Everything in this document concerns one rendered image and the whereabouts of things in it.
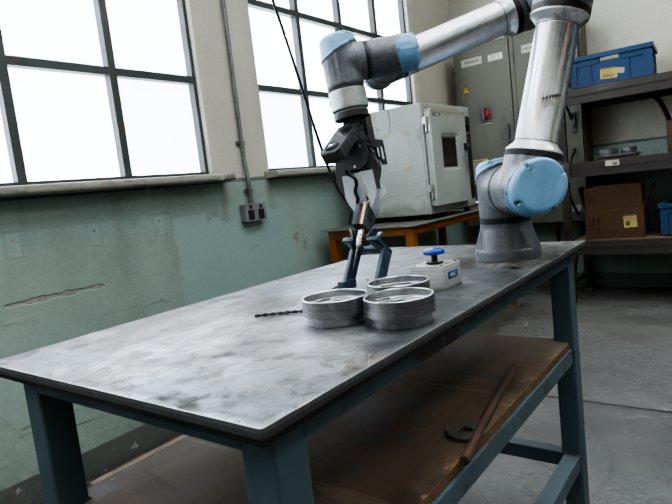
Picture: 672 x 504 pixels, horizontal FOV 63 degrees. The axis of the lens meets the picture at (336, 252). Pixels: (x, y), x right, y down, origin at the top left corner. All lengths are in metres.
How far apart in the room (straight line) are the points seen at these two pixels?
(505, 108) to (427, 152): 1.73
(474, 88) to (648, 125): 1.33
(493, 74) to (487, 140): 0.52
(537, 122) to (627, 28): 3.69
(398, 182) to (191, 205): 1.21
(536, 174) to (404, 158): 2.07
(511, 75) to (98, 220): 3.43
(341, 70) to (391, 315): 0.54
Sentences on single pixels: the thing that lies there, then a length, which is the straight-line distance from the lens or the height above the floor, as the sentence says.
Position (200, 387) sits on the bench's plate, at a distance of 0.66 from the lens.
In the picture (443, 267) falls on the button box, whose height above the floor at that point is 0.84.
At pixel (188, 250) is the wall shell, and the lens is 2.64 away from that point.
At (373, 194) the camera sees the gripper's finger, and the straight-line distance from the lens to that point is 1.09.
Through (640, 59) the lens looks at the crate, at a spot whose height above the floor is 1.62.
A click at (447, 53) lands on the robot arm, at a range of 1.32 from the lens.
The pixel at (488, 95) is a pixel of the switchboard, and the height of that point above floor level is 1.63.
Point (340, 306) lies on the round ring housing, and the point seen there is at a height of 0.83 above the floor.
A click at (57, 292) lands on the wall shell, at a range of 2.33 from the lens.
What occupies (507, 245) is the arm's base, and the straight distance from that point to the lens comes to 1.30.
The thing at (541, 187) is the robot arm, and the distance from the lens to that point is 1.17.
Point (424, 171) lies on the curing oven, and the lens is 3.13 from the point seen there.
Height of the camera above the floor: 1.00
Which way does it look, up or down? 6 degrees down
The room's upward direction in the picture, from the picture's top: 7 degrees counter-clockwise
